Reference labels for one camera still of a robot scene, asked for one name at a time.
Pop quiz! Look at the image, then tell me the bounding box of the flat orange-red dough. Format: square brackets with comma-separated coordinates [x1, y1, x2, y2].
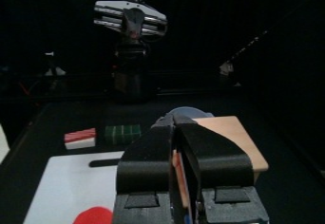
[72, 206, 114, 224]

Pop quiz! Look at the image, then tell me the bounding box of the wooden drawer box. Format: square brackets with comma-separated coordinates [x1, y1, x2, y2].
[171, 116, 270, 211]

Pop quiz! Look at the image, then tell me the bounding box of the red white striped block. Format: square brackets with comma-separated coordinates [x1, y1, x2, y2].
[63, 127, 98, 151]

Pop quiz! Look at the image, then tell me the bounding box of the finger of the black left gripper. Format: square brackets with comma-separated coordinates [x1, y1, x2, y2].
[132, 8, 146, 41]
[120, 8, 135, 41]

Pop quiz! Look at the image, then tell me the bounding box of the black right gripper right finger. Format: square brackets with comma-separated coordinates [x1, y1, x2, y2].
[172, 113, 270, 224]

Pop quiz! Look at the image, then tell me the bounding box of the white frame bracket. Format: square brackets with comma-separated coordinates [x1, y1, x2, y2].
[43, 51, 67, 77]
[218, 60, 235, 77]

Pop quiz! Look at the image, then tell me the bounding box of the grey bowl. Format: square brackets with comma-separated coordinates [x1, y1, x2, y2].
[166, 106, 214, 120]

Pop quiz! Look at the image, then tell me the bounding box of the white cutting board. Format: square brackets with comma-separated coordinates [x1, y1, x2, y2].
[23, 150, 126, 224]

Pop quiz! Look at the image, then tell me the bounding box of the white flat object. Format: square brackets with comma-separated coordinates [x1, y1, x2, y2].
[0, 124, 11, 164]

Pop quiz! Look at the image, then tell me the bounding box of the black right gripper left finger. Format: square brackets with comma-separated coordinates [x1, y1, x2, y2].
[112, 115, 176, 224]

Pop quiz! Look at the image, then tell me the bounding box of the green white striped block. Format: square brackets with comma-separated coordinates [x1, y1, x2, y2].
[104, 123, 143, 146]

